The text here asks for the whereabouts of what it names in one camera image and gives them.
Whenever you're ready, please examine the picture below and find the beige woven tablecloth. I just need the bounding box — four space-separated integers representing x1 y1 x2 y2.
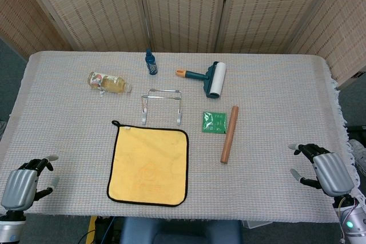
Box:
0 51 366 225

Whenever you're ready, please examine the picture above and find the blue padded seat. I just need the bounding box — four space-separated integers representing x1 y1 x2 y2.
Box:
120 217 244 244

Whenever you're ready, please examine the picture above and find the teal lint roller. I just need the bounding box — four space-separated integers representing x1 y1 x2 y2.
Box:
175 61 228 99

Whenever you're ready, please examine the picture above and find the white sneaker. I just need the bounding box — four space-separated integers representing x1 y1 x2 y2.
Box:
347 138 366 175

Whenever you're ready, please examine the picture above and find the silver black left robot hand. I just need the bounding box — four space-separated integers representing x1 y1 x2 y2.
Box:
0 154 60 213

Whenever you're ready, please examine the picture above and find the green tea packet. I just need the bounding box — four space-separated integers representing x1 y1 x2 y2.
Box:
201 111 228 135

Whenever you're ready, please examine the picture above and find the metal wire rack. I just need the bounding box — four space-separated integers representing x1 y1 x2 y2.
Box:
140 88 183 126

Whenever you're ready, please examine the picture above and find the wooden rolling pin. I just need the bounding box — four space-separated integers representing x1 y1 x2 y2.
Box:
220 105 240 165

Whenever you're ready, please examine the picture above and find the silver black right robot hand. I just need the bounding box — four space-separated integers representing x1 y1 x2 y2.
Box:
288 142 355 198

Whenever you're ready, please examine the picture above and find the blue spray bottle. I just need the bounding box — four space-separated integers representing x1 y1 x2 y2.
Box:
145 49 158 75

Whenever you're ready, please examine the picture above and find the clear plastic tea bottle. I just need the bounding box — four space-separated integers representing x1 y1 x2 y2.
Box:
87 71 133 96

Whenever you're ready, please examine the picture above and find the yellow cloth with black back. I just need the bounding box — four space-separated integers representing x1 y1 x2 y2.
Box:
106 120 190 207

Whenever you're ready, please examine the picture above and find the black floor cable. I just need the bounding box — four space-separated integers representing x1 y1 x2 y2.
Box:
77 229 97 244

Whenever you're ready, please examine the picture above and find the bamboo folding screen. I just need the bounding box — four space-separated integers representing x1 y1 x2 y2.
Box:
0 0 366 90

